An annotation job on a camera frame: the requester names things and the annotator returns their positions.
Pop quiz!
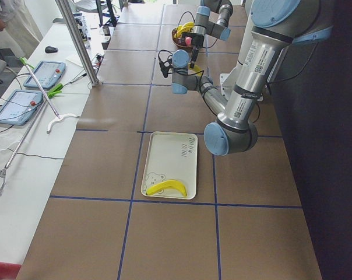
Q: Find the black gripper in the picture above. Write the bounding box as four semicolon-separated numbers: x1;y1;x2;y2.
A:
159;57;173;78
190;33;205;69

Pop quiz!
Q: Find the textured light yellow banana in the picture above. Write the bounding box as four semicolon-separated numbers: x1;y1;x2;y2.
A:
188;64;204;76

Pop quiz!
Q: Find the yellow banana curved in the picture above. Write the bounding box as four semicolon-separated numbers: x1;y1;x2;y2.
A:
174;22;194;38

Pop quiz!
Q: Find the smooth yellow banana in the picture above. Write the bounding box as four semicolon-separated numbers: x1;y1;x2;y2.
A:
146;180;187;197

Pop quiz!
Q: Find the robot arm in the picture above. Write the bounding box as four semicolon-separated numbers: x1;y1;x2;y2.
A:
188;0;233;68
160;1;335;156

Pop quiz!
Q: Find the brown wicker basket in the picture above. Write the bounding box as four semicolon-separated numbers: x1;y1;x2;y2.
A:
172;28;192;48

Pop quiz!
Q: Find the pink red apple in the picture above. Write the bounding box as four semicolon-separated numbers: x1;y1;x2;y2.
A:
185;37;192;47

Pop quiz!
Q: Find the small metal cup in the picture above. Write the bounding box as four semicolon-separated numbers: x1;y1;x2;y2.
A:
102;26;110;36

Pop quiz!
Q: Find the white bear tray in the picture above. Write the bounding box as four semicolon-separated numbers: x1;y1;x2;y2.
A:
141;131;198;200

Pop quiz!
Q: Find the green plastic clip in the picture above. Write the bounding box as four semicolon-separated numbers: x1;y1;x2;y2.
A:
47;83;64;99

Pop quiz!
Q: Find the black computer mouse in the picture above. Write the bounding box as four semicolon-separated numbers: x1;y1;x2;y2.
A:
44;45;58;54

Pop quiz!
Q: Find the far blue teach pendant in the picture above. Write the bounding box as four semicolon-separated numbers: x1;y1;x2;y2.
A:
29;61;66;90

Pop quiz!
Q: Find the blue teach pendant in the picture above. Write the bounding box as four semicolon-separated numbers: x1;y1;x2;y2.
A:
0;89;44;125
29;61;66;90

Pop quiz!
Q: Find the white plastic hook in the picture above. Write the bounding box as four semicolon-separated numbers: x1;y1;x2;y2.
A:
46;113;80;134

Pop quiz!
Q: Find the long metal grabber tool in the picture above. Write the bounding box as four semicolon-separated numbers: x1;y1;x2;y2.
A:
0;59;63;198

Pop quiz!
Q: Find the near blue teach pendant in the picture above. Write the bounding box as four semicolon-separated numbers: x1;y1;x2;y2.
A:
0;89;44;125

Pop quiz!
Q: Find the person in white coat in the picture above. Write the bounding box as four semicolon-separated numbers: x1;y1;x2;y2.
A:
0;0;43;58

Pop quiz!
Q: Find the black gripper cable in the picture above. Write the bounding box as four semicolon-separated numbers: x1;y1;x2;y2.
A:
157;11;220;64

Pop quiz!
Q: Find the aluminium frame post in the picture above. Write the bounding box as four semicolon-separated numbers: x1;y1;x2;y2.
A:
56;0;99;87

